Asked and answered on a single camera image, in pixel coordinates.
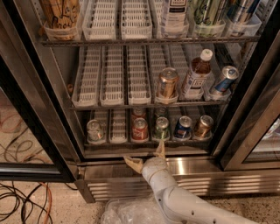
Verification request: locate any gold can middle shelf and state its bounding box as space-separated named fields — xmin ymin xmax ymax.
xmin=156 ymin=67 xmax=179 ymax=99

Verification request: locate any white tray shelf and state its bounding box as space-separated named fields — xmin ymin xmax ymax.
xmin=121 ymin=0 xmax=152 ymax=39
xmin=72 ymin=46 xmax=102 ymax=108
xmin=82 ymin=0 xmax=117 ymax=40
xmin=109 ymin=109 xmax=127 ymax=144
xmin=126 ymin=45 xmax=151 ymax=105
xmin=100 ymin=46 xmax=124 ymax=106

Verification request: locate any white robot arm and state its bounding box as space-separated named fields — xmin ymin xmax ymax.
xmin=123 ymin=140 xmax=258 ymax=224

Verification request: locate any blue can top shelf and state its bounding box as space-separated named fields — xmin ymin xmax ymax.
xmin=227 ymin=0 xmax=260 ymax=37

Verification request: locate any red coke can front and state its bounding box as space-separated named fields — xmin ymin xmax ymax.
xmin=131 ymin=118 xmax=148 ymax=142

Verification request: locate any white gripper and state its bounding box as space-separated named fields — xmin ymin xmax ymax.
xmin=124 ymin=140 xmax=178 ymax=193

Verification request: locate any red can behind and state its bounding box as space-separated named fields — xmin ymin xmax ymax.
xmin=131 ymin=108 xmax=146 ymax=120

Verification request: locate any green can top shelf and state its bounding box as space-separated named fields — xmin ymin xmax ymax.
xmin=193 ymin=0 xmax=228 ymax=38

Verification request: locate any tan can top left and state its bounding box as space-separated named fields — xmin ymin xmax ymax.
xmin=39 ymin=0 xmax=80 ymax=41

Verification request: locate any brown bottom shelf can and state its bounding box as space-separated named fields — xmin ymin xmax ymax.
xmin=193 ymin=115 xmax=214 ymax=140

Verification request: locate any white tray top shelf left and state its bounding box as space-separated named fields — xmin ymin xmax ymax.
xmin=82 ymin=0 xmax=117 ymax=40

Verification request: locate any green can front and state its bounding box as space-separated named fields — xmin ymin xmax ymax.
xmin=152 ymin=116 xmax=169 ymax=141

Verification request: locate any stainless steel fridge cabinet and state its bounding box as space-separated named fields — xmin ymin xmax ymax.
xmin=9 ymin=0 xmax=279 ymax=203

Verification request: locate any black floor cable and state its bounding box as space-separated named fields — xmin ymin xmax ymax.
xmin=0 ymin=181 xmax=78 ymax=224

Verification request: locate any white tray bottom shelf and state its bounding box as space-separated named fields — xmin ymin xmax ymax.
xmin=109 ymin=109 xmax=127 ymax=144

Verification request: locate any white tray top shelf right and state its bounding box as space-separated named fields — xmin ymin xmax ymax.
xmin=121 ymin=0 xmax=152 ymax=39

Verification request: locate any clear crumpled plastic bag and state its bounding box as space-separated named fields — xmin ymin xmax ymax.
xmin=101 ymin=194 xmax=165 ymax=224

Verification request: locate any blue silver slim can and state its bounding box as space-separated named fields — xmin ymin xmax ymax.
xmin=210 ymin=66 xmax=239 ymax=95

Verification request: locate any tea bottle white cap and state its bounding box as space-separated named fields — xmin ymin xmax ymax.
xmin=181 ymin=49 xmax=213 ymax=99

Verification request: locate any right glass fridge door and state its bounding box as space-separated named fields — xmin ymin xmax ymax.
xmin=210 ymin=29 xmax=280 ymax=172

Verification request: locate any blue pepsi can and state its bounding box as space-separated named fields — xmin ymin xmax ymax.
xmin=173 ymin=115 xmax=193 ymax=141

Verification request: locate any silver can bottom left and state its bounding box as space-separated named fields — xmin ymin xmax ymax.
xmin=87 ymin=119 xmax=104 ymax=144

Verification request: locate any orange floor cable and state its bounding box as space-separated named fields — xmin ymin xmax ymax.
xmin=38 ymin=182 xmax=53 ymax=224

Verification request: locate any glass fridge door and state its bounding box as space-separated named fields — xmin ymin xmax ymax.
xmin=210 ymin=29 xmax=280 ymax=172
xmin=0 ymin=0 xmax=79 ymax=182

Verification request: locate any left glass fridge door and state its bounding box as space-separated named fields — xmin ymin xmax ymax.
xmin=0 ymin=0 xmax=79 ymax=182

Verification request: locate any green can behind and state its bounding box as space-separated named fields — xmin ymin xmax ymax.
xmin=154 ymin=107 xmax=168 ymax=119

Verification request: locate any white bottle top shelf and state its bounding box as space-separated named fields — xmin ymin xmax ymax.
xmin=160 ymin=0 xmax=188 ymax=39

